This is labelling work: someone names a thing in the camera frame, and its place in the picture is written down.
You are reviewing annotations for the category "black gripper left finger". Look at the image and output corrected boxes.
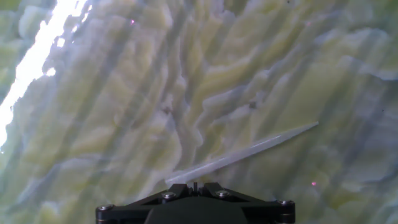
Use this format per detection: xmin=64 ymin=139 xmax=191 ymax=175
xmin=95 ymin=183 xmax=190 ymax=224

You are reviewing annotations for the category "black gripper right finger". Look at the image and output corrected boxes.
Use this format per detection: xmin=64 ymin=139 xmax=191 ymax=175
xmin=203 ymin=182 xmax=295 ymax=224

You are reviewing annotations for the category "large clear pipette tip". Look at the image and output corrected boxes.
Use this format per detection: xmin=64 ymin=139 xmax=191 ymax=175
xmin=164 ymin=121 xmax=320 ymax=187

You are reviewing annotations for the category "green marble pattern mat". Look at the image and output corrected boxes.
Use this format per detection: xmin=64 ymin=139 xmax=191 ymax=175
xmin=0 ymin=0 xmax=398 ymax=224

